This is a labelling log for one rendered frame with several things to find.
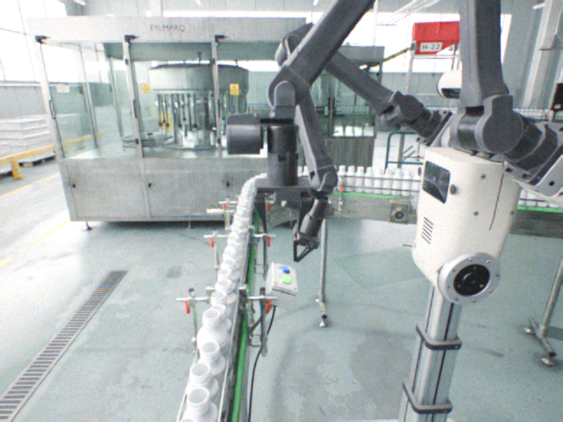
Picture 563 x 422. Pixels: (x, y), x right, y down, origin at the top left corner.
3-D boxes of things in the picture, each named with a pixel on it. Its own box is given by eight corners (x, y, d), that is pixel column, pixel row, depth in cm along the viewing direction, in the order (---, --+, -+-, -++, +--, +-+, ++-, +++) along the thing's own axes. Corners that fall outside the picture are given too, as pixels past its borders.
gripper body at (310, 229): (296, 241, 93) (305, 217, 90) (293, 227, 102) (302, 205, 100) (318, 248, 93) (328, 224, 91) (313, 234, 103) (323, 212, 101)
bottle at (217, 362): (225, 418, 71) (220, 360, 65) (197, 416, 72) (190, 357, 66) (231, 394, 77) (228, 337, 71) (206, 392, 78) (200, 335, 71)
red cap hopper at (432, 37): (396, 174, 700) (413, 21, 606) (395, 167, 765) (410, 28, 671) (444, 178, 676) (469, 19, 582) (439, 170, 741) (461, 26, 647)
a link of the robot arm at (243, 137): (296, 81, 54) (290, 85, 62) (222, 80, 53) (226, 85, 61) (296, 156, 57) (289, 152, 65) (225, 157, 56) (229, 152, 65)
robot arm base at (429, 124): (429, 148, 105) (454, 112, 102) (408, 134, 103) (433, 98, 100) (418, 143, 113) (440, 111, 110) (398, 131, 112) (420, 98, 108)
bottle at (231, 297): (215, 339, 94) (211, 288, 89) (219, 325, 100) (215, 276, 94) (237, 340, 94) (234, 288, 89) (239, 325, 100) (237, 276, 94)
